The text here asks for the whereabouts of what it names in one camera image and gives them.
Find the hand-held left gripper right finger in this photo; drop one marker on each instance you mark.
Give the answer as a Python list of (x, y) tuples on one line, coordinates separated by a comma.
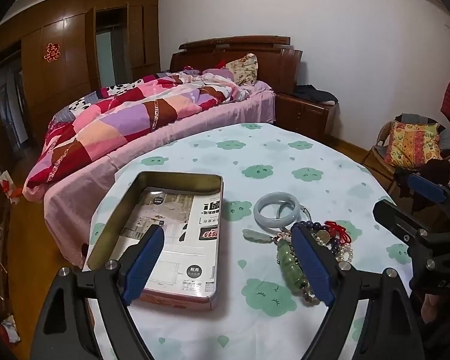
[(313, 266)]

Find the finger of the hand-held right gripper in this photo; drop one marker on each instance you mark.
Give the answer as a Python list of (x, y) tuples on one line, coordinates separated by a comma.
[(427, 187), (401, 221)]

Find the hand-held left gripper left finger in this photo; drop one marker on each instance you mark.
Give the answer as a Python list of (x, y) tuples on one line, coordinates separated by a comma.
[(146, 264)]

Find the rectangular metal tin box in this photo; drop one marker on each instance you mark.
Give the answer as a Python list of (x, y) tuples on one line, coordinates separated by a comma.
[(108, 210)]

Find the green jade bangle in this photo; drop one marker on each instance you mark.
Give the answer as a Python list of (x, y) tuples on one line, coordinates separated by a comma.
[(284, 206)]

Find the pale grey jade bangle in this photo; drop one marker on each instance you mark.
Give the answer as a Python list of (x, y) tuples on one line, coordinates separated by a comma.
[(260, 214)]

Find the person's right hand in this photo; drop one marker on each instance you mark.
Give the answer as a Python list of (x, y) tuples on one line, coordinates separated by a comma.
[(437, 307)]

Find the dark garment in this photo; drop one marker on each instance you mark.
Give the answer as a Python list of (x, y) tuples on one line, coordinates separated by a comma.
[(435, 168)]

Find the yellow patterned cushion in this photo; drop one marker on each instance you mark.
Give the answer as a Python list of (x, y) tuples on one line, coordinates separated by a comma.
[(412, 144)]

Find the printed paper sheet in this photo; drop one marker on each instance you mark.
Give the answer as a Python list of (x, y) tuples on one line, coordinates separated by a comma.
[(195, 247)]

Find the wicker chair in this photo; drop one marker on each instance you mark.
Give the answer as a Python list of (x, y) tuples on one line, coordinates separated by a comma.
[(377, 153)]

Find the bed with pink sheet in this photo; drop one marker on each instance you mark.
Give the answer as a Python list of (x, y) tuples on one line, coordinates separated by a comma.
[(135, 146)]

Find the wooden nightstand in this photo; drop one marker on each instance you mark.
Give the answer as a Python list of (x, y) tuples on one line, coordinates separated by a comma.
[(303, 114)]

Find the dark folded clothes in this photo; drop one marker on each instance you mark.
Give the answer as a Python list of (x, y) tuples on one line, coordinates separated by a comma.
[(315, 94)]

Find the patchwork quilt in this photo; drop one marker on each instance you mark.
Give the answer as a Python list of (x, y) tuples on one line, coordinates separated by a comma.
[(116, 120)]

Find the wooden headboard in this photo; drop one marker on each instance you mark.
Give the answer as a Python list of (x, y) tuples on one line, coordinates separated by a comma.
[(273, 63)]

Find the floral pillow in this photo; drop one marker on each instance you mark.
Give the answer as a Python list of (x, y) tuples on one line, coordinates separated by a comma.
[(243, 68)]

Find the red paper decoration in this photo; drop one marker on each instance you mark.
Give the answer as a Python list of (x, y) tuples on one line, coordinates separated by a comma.
[(51, 53)]

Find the wooden wardrobe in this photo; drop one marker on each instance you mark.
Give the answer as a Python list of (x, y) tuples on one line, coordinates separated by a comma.
[(71, 45)]

